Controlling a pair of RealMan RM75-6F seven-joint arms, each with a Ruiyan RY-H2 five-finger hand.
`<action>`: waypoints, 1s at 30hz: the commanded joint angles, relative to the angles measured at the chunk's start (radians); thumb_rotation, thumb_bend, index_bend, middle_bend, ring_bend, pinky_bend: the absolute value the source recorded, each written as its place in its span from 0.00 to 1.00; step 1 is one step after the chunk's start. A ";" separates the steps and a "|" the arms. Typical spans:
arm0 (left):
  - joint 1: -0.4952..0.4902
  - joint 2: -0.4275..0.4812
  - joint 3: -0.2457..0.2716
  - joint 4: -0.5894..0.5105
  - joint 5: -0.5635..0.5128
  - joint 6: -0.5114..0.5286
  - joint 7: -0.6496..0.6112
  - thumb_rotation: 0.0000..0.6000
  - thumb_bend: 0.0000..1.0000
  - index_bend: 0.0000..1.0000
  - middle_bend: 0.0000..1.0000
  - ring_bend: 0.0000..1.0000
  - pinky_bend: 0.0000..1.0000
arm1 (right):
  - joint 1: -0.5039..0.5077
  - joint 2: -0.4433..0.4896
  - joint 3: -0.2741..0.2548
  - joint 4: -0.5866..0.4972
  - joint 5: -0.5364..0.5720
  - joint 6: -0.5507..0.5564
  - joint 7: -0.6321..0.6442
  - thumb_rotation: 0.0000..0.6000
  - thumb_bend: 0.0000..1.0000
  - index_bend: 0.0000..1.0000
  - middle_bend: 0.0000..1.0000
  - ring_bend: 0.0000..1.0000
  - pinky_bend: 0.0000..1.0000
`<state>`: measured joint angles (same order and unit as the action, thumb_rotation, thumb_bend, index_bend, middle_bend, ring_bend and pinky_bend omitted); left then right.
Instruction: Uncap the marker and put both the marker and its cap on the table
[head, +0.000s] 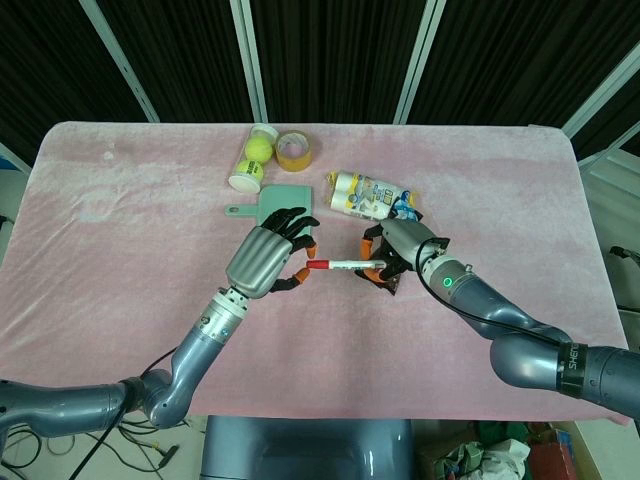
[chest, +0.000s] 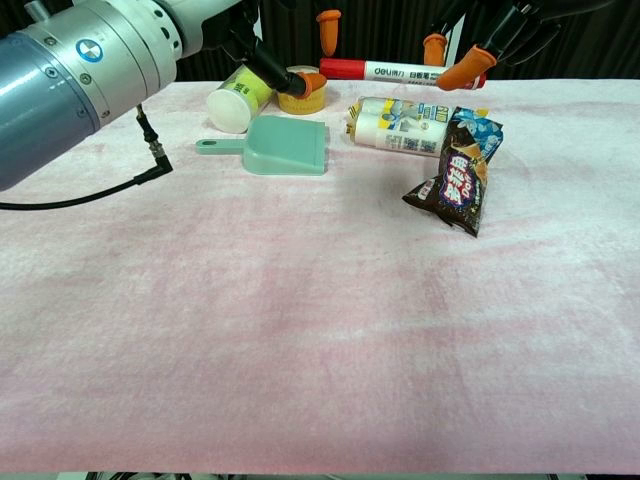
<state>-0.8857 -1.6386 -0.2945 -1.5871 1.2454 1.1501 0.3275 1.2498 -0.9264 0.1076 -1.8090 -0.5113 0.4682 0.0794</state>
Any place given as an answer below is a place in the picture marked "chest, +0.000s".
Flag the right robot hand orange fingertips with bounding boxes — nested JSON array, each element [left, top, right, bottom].
[[423, 0, 617, 92]]

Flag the white pen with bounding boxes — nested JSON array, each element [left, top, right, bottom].
[[363, 59, 489, 91]]

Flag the white yellow snack bag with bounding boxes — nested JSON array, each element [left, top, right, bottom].
[[343, 96, 455, 159]]

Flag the black partition panel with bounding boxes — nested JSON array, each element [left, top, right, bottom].
[[487, 0, 640, 81], [259, 0, 451, 82], [175, 45, 257, 82]]

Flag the brown snack bag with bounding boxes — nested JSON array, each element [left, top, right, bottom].
[[401, 105, 505, 239]]

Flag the yellow tape roll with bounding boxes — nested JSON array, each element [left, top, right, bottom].
[[276, 64, 329, 116]]

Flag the green plastic dustpan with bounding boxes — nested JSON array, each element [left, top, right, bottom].
[[194, 114, 331, 177]]

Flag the clear tennis ball tube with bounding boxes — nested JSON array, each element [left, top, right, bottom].
[[205, 63, 277, 135]]

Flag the pink fleece table cloth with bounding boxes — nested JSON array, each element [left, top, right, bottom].
[[0, 78, 640, 476]]

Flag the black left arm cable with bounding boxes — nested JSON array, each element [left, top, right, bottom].
[[0, 102, 175, 212]]

